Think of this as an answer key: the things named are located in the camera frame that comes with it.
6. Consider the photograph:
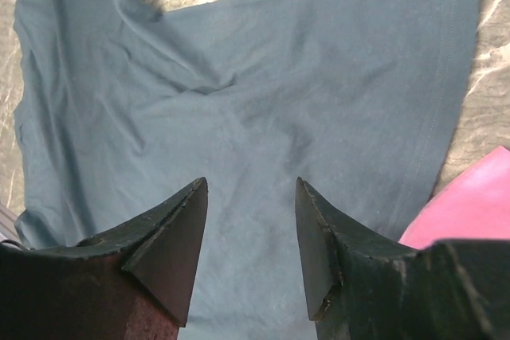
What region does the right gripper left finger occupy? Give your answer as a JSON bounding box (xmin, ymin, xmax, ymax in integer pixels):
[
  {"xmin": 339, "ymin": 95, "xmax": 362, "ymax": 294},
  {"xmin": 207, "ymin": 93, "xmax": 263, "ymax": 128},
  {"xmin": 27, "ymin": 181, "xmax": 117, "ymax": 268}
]
[{"xmin": 1, "ymin": 178, "xmax": 208, "ymax": 339}]

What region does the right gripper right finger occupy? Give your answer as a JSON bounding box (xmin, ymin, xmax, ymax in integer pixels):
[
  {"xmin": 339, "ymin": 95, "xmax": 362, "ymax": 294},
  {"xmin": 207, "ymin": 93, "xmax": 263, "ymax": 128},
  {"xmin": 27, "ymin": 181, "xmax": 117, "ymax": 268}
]
[{"xmin": 295, "ymin": 179, "xmax": 509, "ymax": 339}]

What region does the slate blue t shirt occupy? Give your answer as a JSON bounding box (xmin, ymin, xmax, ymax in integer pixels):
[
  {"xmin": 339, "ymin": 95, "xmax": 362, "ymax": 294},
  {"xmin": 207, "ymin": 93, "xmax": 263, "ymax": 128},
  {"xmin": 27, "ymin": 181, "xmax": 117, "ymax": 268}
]
[{"xmin": 14, "ymin": 0, "xmax": 480, "ymax": 339}]

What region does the pink t shirt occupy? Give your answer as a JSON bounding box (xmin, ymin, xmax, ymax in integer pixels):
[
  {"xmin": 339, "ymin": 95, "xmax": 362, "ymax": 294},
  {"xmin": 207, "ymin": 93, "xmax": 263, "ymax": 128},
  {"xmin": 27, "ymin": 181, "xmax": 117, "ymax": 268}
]
[{"xmin": 398, "ymin": 147, "xmax": 509, "ymax": 249}]

